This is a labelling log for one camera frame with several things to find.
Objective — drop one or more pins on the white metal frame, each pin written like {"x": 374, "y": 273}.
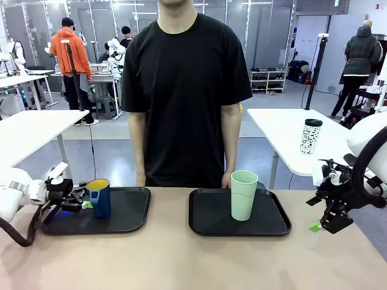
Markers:
{"x": 382, "y": 93}

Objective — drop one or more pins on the person's right forearm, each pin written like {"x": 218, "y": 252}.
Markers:
{"x": 138, "y": 145}

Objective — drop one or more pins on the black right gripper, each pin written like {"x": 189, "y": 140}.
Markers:
{"x": 334, "y": 199}

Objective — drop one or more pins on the person's torso black t-shirt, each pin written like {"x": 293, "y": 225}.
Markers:
{"x": 187, "y": 90}

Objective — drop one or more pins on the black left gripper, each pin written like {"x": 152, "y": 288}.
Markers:
{"x": 60, "y": 191}

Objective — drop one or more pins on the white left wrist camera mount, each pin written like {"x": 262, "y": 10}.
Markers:
{"x": 57, "y": 172}

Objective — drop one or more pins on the black bags pile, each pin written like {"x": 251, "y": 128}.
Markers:
{"x": 297, "y": 72}

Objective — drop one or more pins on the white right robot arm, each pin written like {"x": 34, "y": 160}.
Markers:
{"x": 359, "y": 133}

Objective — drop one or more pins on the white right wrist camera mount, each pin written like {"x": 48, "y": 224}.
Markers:
{"x": 317, "y": 175}

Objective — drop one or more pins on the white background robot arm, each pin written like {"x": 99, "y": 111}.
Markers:
{"x": 18, "y": 54}

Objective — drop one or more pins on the person in orange hoodie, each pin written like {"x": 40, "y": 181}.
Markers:
{"x": 71, "y": 54}

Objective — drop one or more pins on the white background desk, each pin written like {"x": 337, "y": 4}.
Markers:
{"x": 18, "y": 79}

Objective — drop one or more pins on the black rolling cart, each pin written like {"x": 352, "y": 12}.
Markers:
{"x": 361, "y": 102}

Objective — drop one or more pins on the person's right hand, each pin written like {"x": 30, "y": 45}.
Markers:
{"x": 141, "y": 182}

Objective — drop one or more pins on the white black-spotted travel tumbler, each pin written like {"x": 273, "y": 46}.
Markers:
{"x": 311, "y": 139}

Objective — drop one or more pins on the black tripod pole white head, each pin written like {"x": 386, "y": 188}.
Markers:
{"x": 74, "y": 75}

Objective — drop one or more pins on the black stand pole orange light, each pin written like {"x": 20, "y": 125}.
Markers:
{"x": 316, "y": 72}

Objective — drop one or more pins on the black-haired standing background person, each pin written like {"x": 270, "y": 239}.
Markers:
{"x": 126, "y": 34}

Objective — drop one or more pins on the black plastic tray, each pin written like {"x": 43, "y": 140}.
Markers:
{"x": 211, "y": 214}
{"x": 127, "y": 211}

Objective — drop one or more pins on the yellow floor object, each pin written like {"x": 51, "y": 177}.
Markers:
{"x": 241, "y": 109}

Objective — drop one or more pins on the grey plastic stool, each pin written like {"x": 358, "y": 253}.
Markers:
{"x": 106, "y": 107}

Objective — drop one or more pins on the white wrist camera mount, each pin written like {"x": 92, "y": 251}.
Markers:
{"x": 57, "y": 172}
{"x": 317, "y": 175}

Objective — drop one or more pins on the person's left hand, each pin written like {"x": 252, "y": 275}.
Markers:
{"x": 226, "y": 181}

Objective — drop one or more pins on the background workbench with trays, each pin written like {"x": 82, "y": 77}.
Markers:
{"x": 102, "y": 79}

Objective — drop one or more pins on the wooden shoe rack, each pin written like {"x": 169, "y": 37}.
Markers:
{"x": 269, "y": 81}

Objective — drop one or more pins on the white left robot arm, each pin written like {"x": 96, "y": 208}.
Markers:
{"x": 18, "y": 193}

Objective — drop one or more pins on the tall light green cup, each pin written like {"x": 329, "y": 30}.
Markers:
{"x": 242, "y": 196}

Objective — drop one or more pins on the person's left forearm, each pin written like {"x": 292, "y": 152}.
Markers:
{"x": 231, "y": 139}

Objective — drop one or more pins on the seated background person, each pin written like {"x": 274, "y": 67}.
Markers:
{"x": 105, "y": 52}

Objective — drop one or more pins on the person in dark jacket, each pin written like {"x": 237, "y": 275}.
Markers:
{"x": 359, "y": 54}

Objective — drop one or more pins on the blue mug yellow inside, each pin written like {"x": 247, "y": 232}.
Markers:
{"x": 101, "y": 202}

